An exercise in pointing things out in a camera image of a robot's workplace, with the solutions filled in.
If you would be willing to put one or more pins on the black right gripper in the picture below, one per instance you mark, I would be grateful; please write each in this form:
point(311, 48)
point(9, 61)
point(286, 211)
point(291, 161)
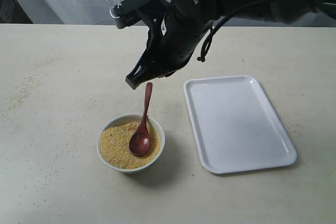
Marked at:
point(185, 22)

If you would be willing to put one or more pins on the dark red wooden spoon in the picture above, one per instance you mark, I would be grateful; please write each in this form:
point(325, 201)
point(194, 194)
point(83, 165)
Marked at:
point(140, 141)

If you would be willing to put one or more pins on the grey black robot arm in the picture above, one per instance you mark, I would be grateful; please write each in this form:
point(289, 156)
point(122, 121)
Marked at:
point(278, 11)

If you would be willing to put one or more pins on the yellow granular crumbs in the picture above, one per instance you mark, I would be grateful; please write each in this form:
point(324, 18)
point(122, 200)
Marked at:
point(114, 146)

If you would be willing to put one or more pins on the white ceramic bowl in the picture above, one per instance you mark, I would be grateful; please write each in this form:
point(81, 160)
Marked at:
point(126, 118)

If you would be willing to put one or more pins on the white rectangular plastic tray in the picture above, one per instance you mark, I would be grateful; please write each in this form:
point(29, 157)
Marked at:
point(235, 126)

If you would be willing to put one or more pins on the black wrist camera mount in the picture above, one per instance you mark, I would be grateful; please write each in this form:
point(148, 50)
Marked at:
point(129, 12)

